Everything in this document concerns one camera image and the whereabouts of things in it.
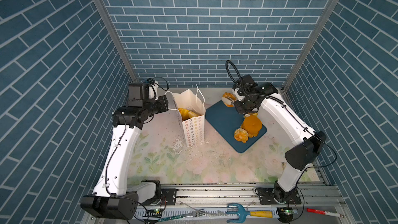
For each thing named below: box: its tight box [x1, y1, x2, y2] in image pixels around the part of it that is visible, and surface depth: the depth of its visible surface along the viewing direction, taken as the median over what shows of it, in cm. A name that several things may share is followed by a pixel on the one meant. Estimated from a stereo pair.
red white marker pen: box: [306, 207, 345, 218], surface depth 71 cm
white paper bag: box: [172, 89, 206, 147], surface depth 82 cm
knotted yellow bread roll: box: [233, 128, 249, 144], surface depth 90 cm
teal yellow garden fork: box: [226, 202, 274, 223], surface depth 69 cm
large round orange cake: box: [240, 115, 263, 138], surface depth 93 cm
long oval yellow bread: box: [178, 107, 190, 121], surface depth 93 cm
